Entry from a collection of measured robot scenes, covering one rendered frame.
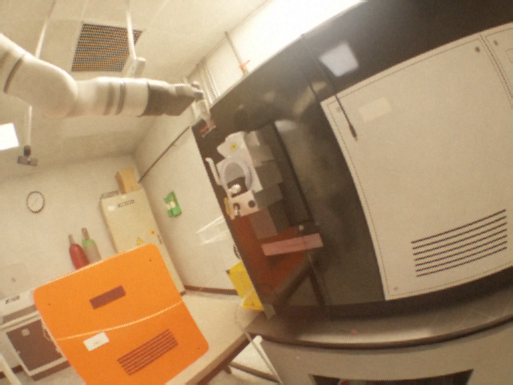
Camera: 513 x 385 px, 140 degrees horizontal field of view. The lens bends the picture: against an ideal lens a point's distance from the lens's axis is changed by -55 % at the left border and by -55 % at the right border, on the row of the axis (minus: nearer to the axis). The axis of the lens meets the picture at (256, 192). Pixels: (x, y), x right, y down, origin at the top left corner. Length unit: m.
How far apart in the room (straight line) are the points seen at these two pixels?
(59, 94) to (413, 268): 0.69
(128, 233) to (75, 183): 1.30
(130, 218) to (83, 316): 2.95
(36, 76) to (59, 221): 3.48
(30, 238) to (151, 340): 3.30
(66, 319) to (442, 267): 0.88
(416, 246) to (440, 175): 0.15
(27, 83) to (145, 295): 0.58
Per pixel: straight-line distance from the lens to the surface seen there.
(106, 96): 0.38
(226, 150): 0.49
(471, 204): 0.47
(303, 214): 0.50
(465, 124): 0.45
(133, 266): 0.65
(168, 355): 0.74
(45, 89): 0.36
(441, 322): 0.56
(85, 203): 3.83
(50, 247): 3.75
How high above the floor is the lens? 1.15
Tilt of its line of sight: 1 degrees up
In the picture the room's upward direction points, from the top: 22 degrees counter-clockwise
